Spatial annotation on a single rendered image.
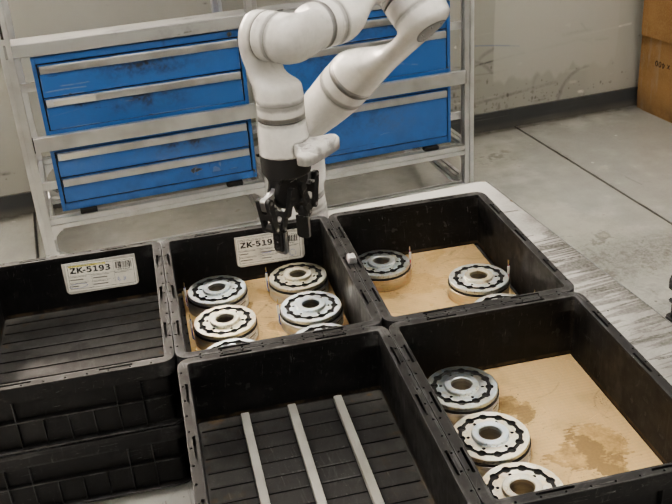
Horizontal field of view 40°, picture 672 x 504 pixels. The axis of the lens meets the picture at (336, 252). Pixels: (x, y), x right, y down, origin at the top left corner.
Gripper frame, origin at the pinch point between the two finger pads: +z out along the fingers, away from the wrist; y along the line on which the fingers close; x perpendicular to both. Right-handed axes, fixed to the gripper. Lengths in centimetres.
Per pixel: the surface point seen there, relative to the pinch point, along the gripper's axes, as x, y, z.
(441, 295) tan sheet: 15.3, -20.4, 17.4
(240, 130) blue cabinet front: -128, -147, 49
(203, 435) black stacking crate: 2.6, 28.8, 17.4
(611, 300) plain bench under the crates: 36, -53, 31
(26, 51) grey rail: -171, -94, 10
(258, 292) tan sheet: -14.3, -7.4, 17.4
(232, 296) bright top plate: -13.8, 0.1, 14.2
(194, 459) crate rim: 14.0, 42.3, 7.2
